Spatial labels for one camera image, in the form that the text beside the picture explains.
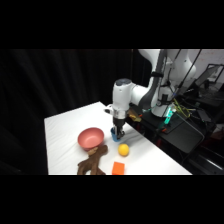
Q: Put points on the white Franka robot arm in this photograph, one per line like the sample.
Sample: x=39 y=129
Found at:
x=123 y=95

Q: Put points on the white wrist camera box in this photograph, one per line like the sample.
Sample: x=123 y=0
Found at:
x=109 y=110

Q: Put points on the blue plastic cup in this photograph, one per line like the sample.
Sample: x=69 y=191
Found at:
x=114 y=138

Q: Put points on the brown plush toy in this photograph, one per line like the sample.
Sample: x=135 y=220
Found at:
x=93 y=161

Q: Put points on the black robot stand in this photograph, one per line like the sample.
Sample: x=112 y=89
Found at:
x=181 y=133

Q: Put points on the pink plastic bowl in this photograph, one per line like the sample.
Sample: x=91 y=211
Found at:
x=90 y=137

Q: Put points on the yellow ball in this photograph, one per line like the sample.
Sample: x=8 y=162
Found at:
x=123 y=149

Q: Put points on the orange block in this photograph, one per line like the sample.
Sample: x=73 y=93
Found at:
x=118 y=168

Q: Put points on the green light strip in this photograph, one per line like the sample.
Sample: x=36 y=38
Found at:
x=169 y=116

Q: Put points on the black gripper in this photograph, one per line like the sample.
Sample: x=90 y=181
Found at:
x=119 y=122

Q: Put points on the black curtain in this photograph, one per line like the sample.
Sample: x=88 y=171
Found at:
x=36 y=100

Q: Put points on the dark computer monitor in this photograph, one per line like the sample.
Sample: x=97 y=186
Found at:
x=209 y=76

